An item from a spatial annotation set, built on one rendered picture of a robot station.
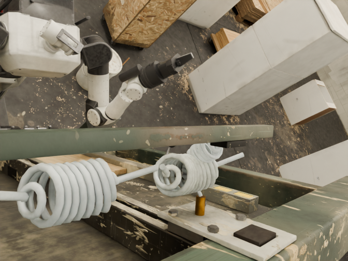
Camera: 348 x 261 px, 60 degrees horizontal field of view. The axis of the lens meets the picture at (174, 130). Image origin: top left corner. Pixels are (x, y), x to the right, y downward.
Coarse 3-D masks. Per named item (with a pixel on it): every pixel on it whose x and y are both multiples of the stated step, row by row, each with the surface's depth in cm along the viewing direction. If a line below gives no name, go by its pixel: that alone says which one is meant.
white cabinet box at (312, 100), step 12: (312, 84) 544; (324, 84) 571; (288, 96) 575; (300, 96) 559; (312, 96) 544; (324, 96) 571; (288, 108) 575; (300, 108) 559; (312, 108) 544; (324, 108) 530; (336, 108) 556; (300, 120) 559; (312, 120) 587
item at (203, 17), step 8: (200, 0) 426; (208, 0) 431; (216, 0) 437; (224, 0) 442; (232, 0) 447; (240, 0) 453; (192, 8) 437; (200, 8) 443; (208, 8) 448; (216, 8) 454; (224, 8) 460; (184, 16) 449; (192, 16) 454; (200, 16) 460; (208, 16) 466; (216, 16) 472; (192, 24) 478; (200, 24) 480; (208, 24) 486
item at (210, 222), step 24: (216, 144) 42; (240, 144) 44; (0, 168) 112; (24, 168) 95; (96, 216) 66; (120, 216) 60; (144, 216) 57; (168, 216) 48; (192, 216) 49; (216, 216) 49; (240, 216) 48; (120, 240) 60; (144, 240) 55; (168, 240) 51; (192, 240) 48; (216, 240) 42; (240, 240) 41; (288, 240) 42
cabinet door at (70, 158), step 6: (54, 156) 135; (60, 156) 136; (66, 156) 138; (72, 156) 138; (78, 156) 138; (84, 156) 139; (48, 162) 124; (54, 162) 124; (60, 162) 125; (114, 168) 118; (120, 168) 119; (120, 174) 118
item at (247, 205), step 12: (96, 156) 135; (108, 156) 131; (132, 168) 117; (204, 192) 93; (216, 192) 90; (228, 192) 88; (240, 192) 89; (228, 204) 87; (240, 204) 84; (252, 204) 83
